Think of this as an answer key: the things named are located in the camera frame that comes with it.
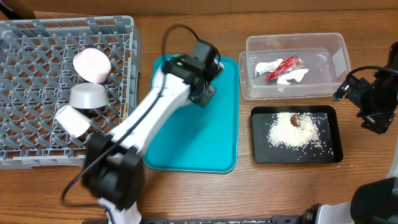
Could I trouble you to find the black rectangular tray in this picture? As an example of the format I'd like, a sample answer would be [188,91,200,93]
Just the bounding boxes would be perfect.
[251,105,343,164]

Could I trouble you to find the white paper cup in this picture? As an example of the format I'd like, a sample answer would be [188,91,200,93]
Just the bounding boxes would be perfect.
[55,105,90,138]

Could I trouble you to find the pink-white small bowl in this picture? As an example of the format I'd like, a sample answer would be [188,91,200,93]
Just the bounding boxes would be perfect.
[73,48,111,83]

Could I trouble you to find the brown food chunk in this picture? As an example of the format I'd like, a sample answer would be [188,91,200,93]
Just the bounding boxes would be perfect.
[290,114,301,127]

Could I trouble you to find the large white round plate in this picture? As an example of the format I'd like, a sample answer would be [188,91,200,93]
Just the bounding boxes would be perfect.
[214,59,224,72]

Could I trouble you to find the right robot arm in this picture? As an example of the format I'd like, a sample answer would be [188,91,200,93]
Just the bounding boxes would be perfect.
[291,42,397,223]

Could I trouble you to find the grey-green ceramic bowl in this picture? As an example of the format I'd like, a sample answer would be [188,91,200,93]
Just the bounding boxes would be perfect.
[69,83,109,109]

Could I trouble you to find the rice grains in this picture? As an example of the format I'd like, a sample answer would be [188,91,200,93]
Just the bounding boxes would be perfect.
[266,112,335,163]

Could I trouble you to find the teal plastic serving tray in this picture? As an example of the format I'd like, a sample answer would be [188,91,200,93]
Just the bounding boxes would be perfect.
[144,57,239,174]

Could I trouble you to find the red snack wrapper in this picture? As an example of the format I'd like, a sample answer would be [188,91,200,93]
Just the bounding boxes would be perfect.
[267,55,303,80]

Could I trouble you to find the grey plastic dish rack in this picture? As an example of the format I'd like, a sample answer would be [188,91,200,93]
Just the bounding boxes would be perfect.
[1,16,142,169]

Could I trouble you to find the clear plastic waste bin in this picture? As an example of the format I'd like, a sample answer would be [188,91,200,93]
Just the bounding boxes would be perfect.
[239,33,351,100]

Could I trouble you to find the white napkin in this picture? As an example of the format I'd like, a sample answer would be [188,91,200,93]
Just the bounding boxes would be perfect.
[251,58,309,91]

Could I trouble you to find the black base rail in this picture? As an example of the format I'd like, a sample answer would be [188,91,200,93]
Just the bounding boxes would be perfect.
[82,205,349,224]

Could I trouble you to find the wooden chopstick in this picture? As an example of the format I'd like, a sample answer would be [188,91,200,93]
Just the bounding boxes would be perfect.
[122,103,128,121]

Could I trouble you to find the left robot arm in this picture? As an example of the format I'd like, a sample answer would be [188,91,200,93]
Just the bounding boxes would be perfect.
[82,54,224,223]

